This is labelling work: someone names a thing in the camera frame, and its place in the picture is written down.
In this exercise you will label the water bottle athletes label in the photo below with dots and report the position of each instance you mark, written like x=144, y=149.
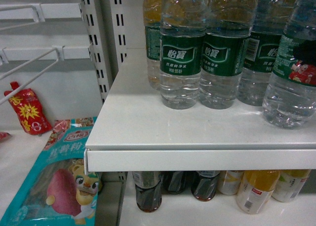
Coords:
x=290, y=97

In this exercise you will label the white upper shelf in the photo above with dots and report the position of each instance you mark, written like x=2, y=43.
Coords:
x=135, y=131

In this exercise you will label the white slotted shelf upright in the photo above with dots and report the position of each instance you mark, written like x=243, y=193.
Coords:
x=92, y=16

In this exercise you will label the water bottle green label front-left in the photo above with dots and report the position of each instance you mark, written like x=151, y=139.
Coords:
x=182, y=30

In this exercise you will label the water bottle green barcode label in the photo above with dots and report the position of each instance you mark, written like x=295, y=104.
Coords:
x=270, y=20

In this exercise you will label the dark drink bottle middle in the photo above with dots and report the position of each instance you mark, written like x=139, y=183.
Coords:
x=175, y=182

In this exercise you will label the dark drink bottle left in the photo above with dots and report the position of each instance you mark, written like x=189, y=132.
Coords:
x=148, y=190

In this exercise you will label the dark drink bottle blue label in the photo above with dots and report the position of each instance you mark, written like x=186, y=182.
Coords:
x=204, y=185

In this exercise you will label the white yellow drink bottle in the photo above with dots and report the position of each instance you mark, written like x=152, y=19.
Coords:
x=229, y=181

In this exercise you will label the yellow tea bottle green label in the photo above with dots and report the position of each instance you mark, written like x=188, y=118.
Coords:
x=151, y=18

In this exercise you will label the red spouted sauce pouch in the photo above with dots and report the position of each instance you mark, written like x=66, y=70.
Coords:
x=28, y=108

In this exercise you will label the orange juice bottle white label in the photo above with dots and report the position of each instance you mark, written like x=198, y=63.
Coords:
x=255, y=189

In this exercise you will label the teal sweet potato noodle bag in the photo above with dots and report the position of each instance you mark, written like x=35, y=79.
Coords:
x=58, y=191

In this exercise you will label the yellow tea bottle white label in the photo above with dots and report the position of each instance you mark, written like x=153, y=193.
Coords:
x=289, y=184

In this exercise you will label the red packet edge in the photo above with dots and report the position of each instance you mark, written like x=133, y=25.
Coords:
x=4, y=136

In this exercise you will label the white wire hook rack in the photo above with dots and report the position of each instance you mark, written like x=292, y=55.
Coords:
x=31, y=32

